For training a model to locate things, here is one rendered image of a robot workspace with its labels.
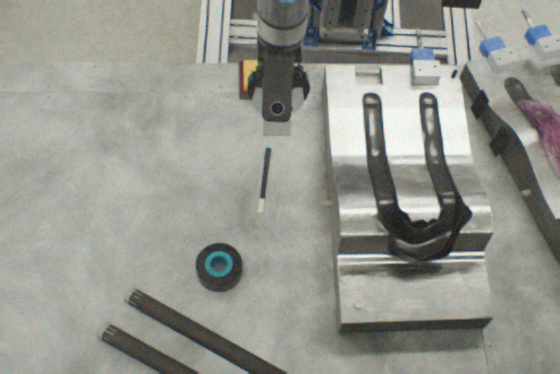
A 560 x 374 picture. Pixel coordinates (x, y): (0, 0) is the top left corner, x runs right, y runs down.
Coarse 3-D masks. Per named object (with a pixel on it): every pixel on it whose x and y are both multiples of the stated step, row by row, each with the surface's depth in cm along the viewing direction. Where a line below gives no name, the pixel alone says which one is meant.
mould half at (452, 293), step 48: (336, 96) 143; (384, 96) 144; (336, 144) 139; (336, 192) 131; (432, 192) 132; (480, 192) 133; (336, 240) 132; (384, 240) 128; (480, 240) 131; (336, 288) 133; (384, 288) 130; (432, 288) 131; (480, 288) 132
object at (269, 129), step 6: (264, 126) 133; (270, 126) 133; (276, 126) 133; (282, 126) 134; (288, 126) 134; (264, 132) 135; (270, 132) 135; (276, 132) 135; (282, 132) 135; (288, 132) 136
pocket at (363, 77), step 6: (360, 72) 148; (366, 72) 148; (372, 72) 148; (378, 72) 149; (360, 78) 149; (366, 78) 149; (372, 78) 149; (378, 78) 149; (360, 84) 148; (366, 84) 148; (372, 84) 149; (378, 84) 149
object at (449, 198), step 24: (432, 96) 146; (432, 120) 144; (384, 144) 140; (432, 144) 142; (384, 168) 138; (432, 168) 139; (384, 192) 132; (456, 192) 132; (384, 216) 132; (408, 216) 127; (456, 216) 132; (408, 240) 132; (432, 240) 133
